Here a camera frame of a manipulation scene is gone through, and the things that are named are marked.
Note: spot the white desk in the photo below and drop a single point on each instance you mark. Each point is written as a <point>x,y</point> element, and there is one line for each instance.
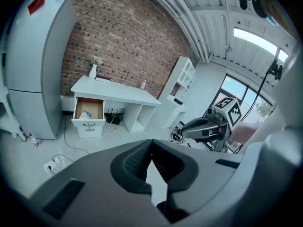
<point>113,91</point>

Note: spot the black light stand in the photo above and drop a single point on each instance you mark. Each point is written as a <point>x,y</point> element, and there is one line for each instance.
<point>274,70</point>

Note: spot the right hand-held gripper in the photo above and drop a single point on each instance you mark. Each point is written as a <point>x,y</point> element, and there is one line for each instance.
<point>201,128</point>

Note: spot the person's light shirt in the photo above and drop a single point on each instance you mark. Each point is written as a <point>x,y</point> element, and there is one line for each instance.
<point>286,98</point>

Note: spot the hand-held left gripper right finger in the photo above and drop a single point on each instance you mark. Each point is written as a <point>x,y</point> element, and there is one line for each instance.
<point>177,171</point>

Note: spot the white power strip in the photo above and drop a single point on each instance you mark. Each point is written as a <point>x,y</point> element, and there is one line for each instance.
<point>53,165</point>

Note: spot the person's right forearm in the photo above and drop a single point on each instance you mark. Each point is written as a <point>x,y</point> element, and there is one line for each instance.
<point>246,132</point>

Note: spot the white shelf unit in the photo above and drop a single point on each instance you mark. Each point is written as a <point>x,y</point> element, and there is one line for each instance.
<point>175,91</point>

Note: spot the blue packet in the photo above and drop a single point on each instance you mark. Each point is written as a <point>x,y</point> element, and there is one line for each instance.
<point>85,115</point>

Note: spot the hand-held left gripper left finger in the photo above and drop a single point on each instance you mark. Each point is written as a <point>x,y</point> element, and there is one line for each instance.
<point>132,169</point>

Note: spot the grey refrigerator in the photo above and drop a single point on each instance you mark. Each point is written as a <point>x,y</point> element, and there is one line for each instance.
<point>30,55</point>

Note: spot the black router with antennas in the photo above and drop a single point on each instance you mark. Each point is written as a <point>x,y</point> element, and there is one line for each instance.
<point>114,118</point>

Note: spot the white vase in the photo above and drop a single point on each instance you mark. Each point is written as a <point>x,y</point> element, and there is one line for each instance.
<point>92,72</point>

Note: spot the white drawer with wooden inside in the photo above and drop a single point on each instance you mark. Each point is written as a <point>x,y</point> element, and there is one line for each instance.
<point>88,122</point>

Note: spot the small red-capped bottle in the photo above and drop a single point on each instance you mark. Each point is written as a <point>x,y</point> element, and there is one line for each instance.
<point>34,141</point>

